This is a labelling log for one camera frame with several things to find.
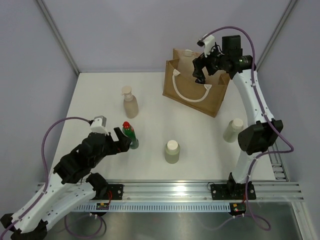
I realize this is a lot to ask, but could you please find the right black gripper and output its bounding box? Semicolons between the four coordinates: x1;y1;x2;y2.
192;42;228;82

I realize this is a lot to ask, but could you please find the green dish soap bottle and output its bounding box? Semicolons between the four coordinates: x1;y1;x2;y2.
122;121;139;150

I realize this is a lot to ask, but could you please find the beige pump soap bottle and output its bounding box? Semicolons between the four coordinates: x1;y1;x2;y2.
121;85;139;119

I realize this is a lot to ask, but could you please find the olive bottle white cap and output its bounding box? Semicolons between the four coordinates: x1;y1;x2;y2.
223;118;244;143
164;140;180;164

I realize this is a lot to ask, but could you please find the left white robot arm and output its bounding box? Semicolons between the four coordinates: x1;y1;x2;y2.
0;127;132;240

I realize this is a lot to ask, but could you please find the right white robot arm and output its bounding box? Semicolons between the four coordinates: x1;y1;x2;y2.
192;35;284;201

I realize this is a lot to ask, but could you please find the brown canvas tote bag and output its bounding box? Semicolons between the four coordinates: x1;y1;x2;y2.
162;48;230;118

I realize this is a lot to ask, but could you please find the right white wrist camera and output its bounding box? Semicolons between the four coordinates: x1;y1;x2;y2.
197;34;216;58

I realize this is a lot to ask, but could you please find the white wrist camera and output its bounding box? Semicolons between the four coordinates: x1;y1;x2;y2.
90;115;109;135
197;34;216;58

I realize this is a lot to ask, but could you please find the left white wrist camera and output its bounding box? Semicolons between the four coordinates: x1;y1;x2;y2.
90;115;109;135

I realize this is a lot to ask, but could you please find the white slotted cable duct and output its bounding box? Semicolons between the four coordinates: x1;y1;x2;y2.
73;202;231;213

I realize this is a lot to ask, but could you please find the right aluminium frame post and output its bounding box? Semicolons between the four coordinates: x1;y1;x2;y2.
256;0;300;71

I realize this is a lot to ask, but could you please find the aluminium frame post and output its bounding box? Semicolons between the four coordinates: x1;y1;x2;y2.
256;0;300;71
34;0;81;77

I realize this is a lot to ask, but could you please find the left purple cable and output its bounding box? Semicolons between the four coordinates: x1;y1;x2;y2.
4;117;108;238

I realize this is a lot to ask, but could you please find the purple cable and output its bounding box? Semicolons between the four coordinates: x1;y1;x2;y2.
199;26;295;231
4;117;108;238

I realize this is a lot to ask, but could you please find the right side aluminium rail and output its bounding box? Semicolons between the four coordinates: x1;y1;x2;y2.
268;144;289;182

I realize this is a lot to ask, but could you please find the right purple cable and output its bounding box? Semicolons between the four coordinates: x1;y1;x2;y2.
199;26;295;231

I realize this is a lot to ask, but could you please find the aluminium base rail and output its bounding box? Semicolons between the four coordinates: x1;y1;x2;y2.
31;180;306;204

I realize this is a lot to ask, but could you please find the left aluminium frame post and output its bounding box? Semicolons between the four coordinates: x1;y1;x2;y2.
34;0;81;77

